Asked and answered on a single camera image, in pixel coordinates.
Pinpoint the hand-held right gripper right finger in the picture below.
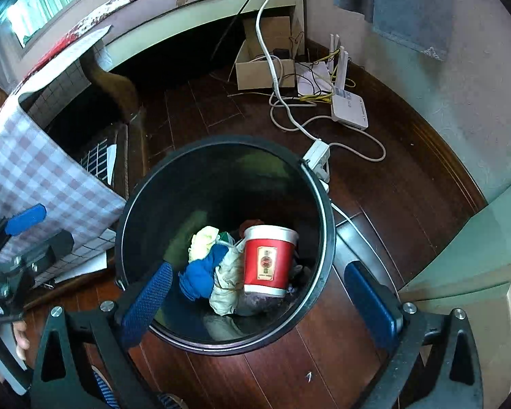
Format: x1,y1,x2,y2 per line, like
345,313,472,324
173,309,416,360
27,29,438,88
343,260,484,409

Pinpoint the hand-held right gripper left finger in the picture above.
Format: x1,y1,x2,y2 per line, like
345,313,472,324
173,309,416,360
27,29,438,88
30,262,173,409

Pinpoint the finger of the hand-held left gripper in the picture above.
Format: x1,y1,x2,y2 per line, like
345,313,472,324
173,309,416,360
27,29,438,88
0,204,47,252
13,229,75,275

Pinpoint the blue paper cup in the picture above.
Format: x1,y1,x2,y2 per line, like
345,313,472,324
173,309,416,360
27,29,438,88
179,245,229,302

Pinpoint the white paper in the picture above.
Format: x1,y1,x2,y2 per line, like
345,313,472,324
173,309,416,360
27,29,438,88
208,243,246,317

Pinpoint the yellow paper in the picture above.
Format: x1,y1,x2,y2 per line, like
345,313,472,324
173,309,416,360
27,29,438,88
188,226,221,263

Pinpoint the clear plastic bag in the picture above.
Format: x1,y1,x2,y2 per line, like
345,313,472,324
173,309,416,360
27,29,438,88
234,264,316,318

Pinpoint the red paper cup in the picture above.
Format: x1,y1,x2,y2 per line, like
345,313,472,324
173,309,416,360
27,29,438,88
242,224,299,299

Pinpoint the black trash bin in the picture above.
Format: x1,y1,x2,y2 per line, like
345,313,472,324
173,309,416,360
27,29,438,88
115,135,337,355

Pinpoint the person's left hand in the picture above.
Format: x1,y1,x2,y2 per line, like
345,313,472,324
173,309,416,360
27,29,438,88
14,321,30,361

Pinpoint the pink checked tablecloth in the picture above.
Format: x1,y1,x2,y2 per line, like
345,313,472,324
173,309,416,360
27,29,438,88
0,26,127,287

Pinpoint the blue striped slipper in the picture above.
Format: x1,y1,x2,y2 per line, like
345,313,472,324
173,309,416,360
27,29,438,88
91,364,185,409

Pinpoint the brown wooden table leg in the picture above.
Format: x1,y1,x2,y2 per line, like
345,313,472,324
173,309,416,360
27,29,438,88
80,43,140,122

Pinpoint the white power strip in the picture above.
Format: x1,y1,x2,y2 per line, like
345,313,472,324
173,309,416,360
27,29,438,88
301,139,331,181

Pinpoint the red printed blanket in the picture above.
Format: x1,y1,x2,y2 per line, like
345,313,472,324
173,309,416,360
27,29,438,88
26,0,162,73

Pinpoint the flat white modem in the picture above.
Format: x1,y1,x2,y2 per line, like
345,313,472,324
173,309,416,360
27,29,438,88
331,84,369,131

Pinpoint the bed with floral bedding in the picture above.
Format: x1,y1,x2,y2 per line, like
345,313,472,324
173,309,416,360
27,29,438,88
0,0,306,94

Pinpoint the white router with antennas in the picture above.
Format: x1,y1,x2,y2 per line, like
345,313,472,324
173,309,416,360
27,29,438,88
295,33,351,100

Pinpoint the cardboard box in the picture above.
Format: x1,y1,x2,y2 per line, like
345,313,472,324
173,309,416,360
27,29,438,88
235,16,297,91

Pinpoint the blue grey curtain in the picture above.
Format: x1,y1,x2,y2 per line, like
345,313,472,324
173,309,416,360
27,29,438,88
334,0,455,62

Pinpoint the thin white cable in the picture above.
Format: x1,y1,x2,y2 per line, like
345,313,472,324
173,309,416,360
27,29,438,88
269,89,386,163

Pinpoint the yellow cable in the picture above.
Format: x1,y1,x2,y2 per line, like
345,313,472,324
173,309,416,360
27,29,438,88
299,49,340,104

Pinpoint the thick white cable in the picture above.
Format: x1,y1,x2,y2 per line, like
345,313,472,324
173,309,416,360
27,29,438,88
255,0,324,142

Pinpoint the thin black cable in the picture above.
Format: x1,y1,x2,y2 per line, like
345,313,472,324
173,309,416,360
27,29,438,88
210,0,278,65

